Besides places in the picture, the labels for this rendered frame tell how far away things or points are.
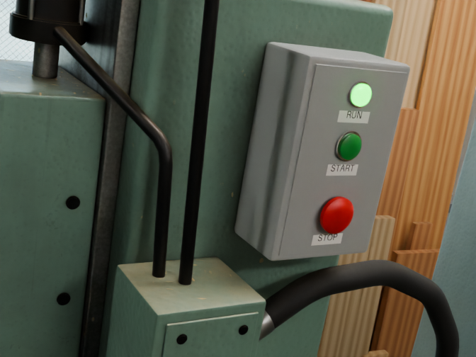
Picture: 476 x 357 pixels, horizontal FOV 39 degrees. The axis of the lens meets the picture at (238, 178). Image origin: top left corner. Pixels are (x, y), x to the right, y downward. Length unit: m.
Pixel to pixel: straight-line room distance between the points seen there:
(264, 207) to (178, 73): 0.12
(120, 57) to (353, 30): 0.19
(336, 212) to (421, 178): 1.81
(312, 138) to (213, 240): 0.13
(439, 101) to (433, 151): 0.17
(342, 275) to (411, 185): 1.72
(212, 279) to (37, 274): 0.14
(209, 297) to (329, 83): 0.18
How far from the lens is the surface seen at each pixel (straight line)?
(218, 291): 0.51
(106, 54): 0.53
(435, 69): 2.26
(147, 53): 0.50
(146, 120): 0.49
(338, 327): 2.10
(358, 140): 0.52
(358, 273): 0.61
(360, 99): 0.51
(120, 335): 0.53
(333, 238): 0.55
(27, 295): 0.57
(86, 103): 0.52
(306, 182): 0.51
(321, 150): 0.51
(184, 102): 0.50
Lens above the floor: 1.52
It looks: 17 degrees down
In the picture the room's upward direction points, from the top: 10 degrees clockwise
